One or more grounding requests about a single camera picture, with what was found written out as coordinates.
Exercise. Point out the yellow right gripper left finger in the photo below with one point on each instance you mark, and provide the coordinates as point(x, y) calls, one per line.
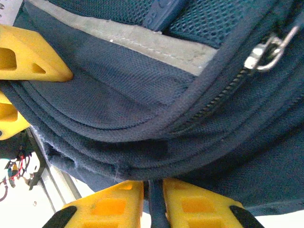
point(109, 209)

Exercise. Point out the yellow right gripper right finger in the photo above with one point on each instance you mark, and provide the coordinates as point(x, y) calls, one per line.
point(197, 211)

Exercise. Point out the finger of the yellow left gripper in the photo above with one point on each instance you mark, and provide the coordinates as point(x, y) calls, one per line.
point(10, 121)
point(31, 57)

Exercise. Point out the navy blue student backpack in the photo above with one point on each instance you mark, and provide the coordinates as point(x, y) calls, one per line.
point(142, 95)

